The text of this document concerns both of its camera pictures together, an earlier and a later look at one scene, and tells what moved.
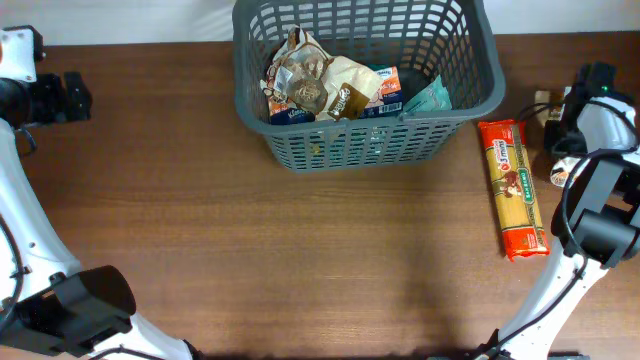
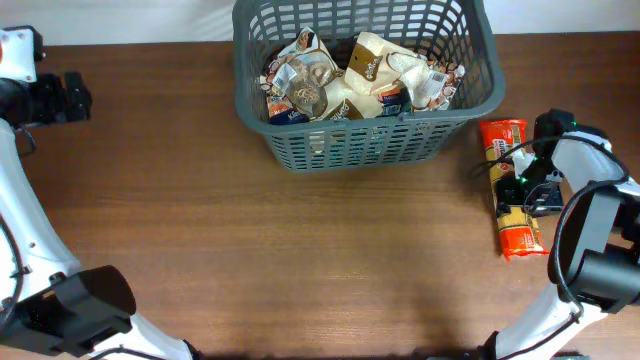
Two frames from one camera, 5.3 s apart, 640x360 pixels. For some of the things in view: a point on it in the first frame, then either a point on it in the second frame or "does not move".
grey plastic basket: (427, 38) does not move
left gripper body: (48, 103) does not move
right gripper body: (563, 138) -> (537, 190)
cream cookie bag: (541, 97) -> (375, 64)
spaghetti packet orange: (518, 206) does not move
